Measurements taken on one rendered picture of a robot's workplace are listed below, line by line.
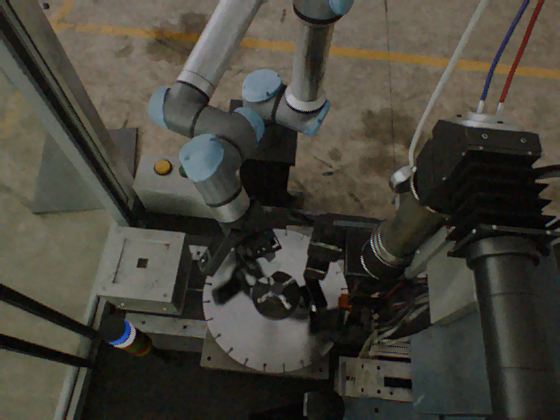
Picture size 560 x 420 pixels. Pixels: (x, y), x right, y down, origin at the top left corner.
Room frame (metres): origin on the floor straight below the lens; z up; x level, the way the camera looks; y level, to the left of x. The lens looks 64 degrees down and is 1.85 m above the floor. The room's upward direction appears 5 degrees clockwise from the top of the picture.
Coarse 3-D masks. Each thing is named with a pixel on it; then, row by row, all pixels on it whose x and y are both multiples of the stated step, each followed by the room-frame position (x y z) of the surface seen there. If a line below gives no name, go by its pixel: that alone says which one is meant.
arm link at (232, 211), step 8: (240, 192) 0.38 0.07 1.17; (240, 200) 0.34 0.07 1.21; (248, 200) 0.35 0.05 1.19; (216, 208) 0.32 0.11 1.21; (224, 208) 0.32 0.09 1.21; (232, 208) 0.32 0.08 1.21; (240, 208) 0.33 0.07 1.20; (216, 216) 0.31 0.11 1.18; (224, 216) 0.31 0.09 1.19; (232, 216) 0.31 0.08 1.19; (240, 216) 0.32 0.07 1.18
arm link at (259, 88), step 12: (252, 72) 0.90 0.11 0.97; (264, 72) 0.89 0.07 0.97; (276, 72) 0.90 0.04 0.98; (252, 84) 0.84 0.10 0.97; (264, 84) 0.84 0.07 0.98; (276, 84) 0.84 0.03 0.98; (252, 96) 0.81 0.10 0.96; (264, 96) 0.80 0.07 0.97; (276, 96) 0.82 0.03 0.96; (252, 108) 0.81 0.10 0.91; (264, 108) 0.80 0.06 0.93; (276, 108) 0.79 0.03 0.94; (264, 120) 0.80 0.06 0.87
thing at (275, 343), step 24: (288, 240) 0.38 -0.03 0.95; (240, 264) 0.30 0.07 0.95; (288, 264) 0.32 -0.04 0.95; (336, 264) 0.33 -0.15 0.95; (216, 288) 0.24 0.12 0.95; (240, 288) 0.25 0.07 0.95; (336, 288) 0.27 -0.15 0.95; (216, 312) 0.19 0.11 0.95; (240, 312) 0.19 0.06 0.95; (312, 312) 0.21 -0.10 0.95; (336, 312) 0.21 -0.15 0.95; (216, 336) 0.14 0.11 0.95; (240, 336) 0.14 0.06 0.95; (264, 336) 0.15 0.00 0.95; (288, 336) 0.15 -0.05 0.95; (312, 336) 0.16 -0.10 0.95; (336, 336) 0.16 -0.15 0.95; (240, 360) 0.09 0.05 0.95; (264, 360) 0.10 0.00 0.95; (288, 360) 0.10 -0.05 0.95; (312, 360) 0.11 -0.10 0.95
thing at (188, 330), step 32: (352, 224) 0.41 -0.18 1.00; (416, 224) 0.22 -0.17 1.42; (352, 256) 0.24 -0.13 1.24; (192, 288) 0.29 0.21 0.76; (352, 288) 0.23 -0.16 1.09; (384, 288) 0.21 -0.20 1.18; (416, 288) 0.35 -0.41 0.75; (128, 320) 0.19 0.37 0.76; (160, 320) 0.19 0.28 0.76; (192, 320) 0.20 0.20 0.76; (352, 320) 0.21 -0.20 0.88; (416, 320) 0.26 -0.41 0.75; (192, 352) 0.12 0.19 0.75; (224, 352) 0.12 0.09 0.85; (352, 352) 0.16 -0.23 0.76
